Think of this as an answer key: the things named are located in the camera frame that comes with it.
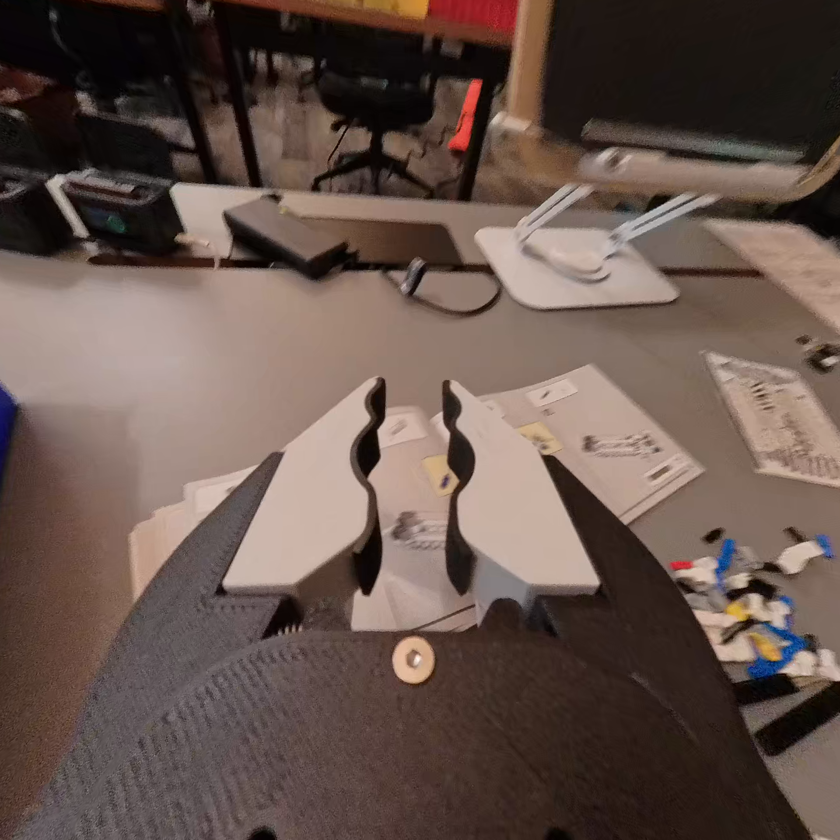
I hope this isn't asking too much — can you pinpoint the red plastic bin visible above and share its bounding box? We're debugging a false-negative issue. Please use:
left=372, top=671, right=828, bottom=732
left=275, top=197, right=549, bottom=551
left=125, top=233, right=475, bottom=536
left=430, top=0, right=521, bottom=32

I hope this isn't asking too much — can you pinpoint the black battery charging case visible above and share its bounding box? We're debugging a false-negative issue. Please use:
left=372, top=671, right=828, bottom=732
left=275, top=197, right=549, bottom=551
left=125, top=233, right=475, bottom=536
left=0, top=164, right=74, bottom=257
left=62, top=169, right=186, bottom=258

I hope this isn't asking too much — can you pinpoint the lego instruction booklet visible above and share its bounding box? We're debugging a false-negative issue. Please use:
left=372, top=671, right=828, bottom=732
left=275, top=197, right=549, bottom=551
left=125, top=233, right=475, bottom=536
left=128, top=364, right=706, bottom=632

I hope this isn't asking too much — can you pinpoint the long black lego beam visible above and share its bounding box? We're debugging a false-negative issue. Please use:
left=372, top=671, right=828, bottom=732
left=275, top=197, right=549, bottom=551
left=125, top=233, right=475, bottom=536
left=753, top=699, right=840, bottom=757
left=731, top=675, right=805, bottom=706

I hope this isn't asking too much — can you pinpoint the black panel with wooden back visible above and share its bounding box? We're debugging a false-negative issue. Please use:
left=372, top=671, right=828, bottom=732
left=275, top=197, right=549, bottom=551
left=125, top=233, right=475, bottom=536
left=505, top=0, right=840, bottom=198

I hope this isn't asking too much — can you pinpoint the blue storage bin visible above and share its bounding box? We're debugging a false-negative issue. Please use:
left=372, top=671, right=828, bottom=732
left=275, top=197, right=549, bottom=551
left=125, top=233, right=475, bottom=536
left=0, top=384, right=18, bottom=488

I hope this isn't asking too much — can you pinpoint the black office chair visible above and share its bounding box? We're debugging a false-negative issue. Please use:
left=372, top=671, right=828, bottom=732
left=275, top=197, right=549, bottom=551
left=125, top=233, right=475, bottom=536
left=310, top=69, right=438, bottom=199

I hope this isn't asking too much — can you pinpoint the black power adapter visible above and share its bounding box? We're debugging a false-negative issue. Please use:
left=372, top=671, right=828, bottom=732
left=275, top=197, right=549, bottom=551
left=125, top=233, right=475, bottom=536
left=223, top=196, right=359, bottom=280

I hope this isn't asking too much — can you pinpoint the pile of small lego parts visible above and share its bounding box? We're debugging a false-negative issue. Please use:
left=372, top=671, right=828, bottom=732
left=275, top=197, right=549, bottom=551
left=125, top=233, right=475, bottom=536
left=669, top=525, right=840, bottom=685

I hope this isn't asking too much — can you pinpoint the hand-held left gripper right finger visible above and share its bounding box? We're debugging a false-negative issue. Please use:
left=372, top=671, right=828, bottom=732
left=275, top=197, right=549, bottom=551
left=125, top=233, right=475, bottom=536
left=441, top=379, right=603, bottom=622

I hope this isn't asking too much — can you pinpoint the small black white lego assembly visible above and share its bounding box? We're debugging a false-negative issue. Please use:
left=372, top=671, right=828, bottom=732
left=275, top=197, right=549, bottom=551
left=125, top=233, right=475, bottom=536
left=794, top=335, right=840, bottom=374

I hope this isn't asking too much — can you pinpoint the white charging cable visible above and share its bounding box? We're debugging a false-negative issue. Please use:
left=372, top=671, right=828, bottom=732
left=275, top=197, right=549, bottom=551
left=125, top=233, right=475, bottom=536
left=182, top=235, right=227, bottom=271

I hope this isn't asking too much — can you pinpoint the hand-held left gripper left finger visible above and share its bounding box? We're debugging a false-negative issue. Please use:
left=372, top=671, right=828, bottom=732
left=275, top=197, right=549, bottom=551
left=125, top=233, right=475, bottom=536
left=222, top=376, right=388, bottom=598

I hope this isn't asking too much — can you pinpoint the zebra striped sticker sheet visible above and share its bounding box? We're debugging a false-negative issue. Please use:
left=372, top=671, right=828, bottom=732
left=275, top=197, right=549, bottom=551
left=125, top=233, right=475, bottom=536
left=701, top=351, right=840, bottom=488

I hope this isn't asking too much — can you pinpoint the black cable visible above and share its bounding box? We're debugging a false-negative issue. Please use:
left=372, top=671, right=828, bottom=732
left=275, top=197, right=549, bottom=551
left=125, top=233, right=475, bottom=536
left=382, top=257, right=504, bottom=320

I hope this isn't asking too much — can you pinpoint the white printed paper sheet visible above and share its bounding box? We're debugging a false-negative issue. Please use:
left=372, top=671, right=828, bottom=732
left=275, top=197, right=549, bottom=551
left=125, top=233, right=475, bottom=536
left=705, top=220, right=840, bottom=329

